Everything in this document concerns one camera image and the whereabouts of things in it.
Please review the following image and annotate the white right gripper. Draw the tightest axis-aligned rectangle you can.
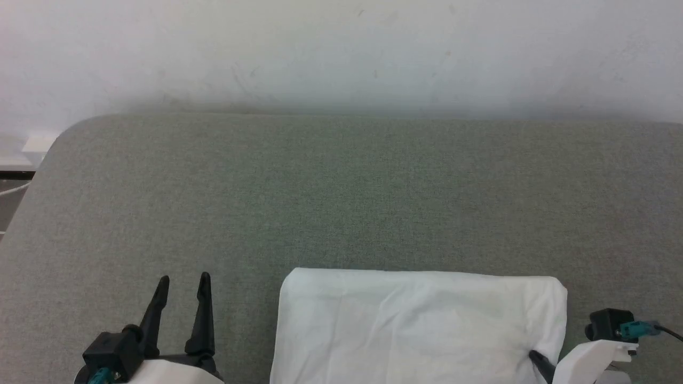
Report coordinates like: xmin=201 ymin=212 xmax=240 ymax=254
xmin=528 ymin=340 xmax=639 ymax=384

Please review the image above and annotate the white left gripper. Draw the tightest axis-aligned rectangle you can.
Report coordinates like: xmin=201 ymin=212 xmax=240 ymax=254
xmin=125 ymin=272 xmax=225 ymax=384

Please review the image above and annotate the white and black raglan shirt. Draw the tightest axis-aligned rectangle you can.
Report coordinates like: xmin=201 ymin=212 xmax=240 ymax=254
xmin=269 ymin=268 xmax=568 ymax=384

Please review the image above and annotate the teal left camera connector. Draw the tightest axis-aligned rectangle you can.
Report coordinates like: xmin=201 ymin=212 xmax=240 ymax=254
xmin=88 ymin=367 xmax=121 ymax=384

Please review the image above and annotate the teal camera connector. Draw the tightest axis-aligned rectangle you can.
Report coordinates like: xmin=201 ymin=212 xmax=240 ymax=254
xmin=88 ymin=367 xmax=121 ymax=384
xmin=619 ymin=321 xmax=661 ymax=339

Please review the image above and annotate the teal right camera connector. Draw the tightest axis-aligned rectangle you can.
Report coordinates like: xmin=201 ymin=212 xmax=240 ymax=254
xmin=619 ymin=321 xmax=661 ymax=339

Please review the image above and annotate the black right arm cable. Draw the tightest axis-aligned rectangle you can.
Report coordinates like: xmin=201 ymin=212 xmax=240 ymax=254
xmin=654 ymin=324 xmax=683 ymax=343

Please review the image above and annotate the white floor cable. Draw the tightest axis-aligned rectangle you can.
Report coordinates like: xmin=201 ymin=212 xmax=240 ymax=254
xmin=0 ymin=181 xmax=31 ymax=199

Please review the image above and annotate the white wall box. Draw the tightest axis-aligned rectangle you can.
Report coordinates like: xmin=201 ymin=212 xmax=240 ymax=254
xmin=21 ymin=132 xmax=60 ymax=156

